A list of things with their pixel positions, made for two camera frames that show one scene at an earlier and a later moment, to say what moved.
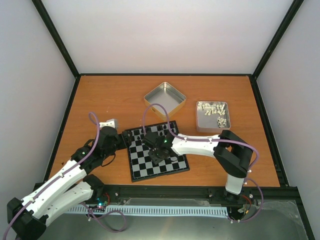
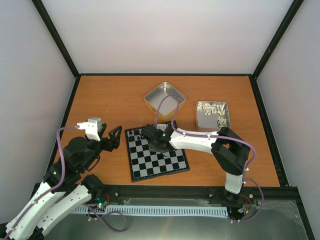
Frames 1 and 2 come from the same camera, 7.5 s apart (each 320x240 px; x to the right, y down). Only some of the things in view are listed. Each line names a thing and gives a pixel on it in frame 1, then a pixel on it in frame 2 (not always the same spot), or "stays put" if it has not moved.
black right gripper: [155, 159] → [152, 148]
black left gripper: [125, 141] → [110, 146]
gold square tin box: [167, 95] stays put
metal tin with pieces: [212, 116] stays put
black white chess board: [142, 166] stays put
